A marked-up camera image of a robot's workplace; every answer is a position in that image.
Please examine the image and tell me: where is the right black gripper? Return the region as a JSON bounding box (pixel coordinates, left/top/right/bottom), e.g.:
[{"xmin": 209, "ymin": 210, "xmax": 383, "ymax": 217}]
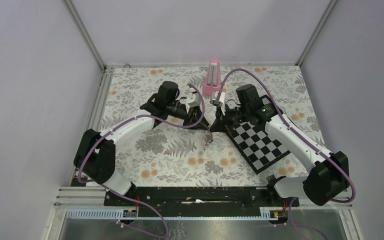
[{"xmin": 209, "ymin": 102, "xmax": 250, "ymax": 135}]

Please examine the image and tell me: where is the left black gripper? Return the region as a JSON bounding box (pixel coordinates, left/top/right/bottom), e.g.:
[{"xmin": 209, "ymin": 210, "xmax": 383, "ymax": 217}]
[{"xmin": 166, "ymin": 101, "xmax": 210, "ymax": 131}]

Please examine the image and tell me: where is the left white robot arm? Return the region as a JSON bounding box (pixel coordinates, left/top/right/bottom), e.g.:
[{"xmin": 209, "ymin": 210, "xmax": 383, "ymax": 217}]
[{"xmin": 73, "ymin": 81, "xmax": 210, "ymax": 206}]

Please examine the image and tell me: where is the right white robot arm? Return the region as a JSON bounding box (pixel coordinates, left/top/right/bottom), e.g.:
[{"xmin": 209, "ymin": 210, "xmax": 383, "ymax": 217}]
[{"xmin": 210, "ymin": 84, "xmax": 351, "ymax": 206}]

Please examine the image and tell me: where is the pink metronome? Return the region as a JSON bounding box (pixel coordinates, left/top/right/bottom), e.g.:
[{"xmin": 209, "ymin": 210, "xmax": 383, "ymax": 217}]
[{"xmin": 202, "ymin": 59, "xmax": 222, "ymax": 97}]

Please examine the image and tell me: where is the floral patterned table mat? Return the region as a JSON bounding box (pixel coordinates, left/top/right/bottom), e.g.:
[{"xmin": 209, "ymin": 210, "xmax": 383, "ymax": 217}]
[{"xmin": 100, "ymin": 66, "xmax": 324, "ymax": 187}]

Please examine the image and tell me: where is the black white chessboard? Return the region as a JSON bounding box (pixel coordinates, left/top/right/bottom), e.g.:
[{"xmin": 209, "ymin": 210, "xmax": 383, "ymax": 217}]
[{"xmin": 226, "ymin": 122, "xmax": 290, "ymax": 175}]

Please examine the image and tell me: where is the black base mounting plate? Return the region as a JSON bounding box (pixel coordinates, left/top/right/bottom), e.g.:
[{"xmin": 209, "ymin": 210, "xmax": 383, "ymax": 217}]
[{"xmin": 103, "ymin": 186, "xmax": 300, "ymax": 218}]

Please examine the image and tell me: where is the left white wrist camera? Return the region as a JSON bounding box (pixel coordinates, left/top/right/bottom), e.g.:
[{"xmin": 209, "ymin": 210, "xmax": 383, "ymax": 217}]
[{"xmin": 185, "ymin": 92, "xmax": 201, "ymax": 109}]

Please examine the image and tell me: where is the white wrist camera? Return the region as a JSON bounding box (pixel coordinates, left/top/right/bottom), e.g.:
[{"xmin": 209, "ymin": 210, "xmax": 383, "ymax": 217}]
[
  {"xmin": 185, "ymin": 92, "xmax": 201, "ymax": 109},
  {"xmin": 209, "ymin": 91, "xmax": 226, "ymax": 108}
]

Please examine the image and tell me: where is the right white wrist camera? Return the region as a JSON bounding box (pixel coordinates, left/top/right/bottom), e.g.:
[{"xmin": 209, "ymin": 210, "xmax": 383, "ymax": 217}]
[{"xmin": 209, "ymin": 91, "xmax": 226, "ymax": 108}]

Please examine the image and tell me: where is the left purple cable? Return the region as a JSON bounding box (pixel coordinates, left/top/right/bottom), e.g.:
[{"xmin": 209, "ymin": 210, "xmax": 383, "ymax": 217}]
[{"xmin": 76, "ymin": 84, "xmax": 207, "ymax": 239}]

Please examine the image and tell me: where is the purple cable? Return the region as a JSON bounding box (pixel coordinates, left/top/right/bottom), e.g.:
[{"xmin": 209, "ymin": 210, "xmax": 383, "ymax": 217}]
[
  {"xmin": 76, "ymin": 84, "xmax": 207, "ymax": 239},
  {"xmin": 213, "ymin": 68, "xmax": 357, "ymax": 240}
]

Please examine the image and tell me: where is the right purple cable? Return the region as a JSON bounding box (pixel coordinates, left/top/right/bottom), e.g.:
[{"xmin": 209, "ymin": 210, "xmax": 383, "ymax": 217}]
[{"xmin": 213, "ymin": 68, "xmax": 357, "ymax": 240}]

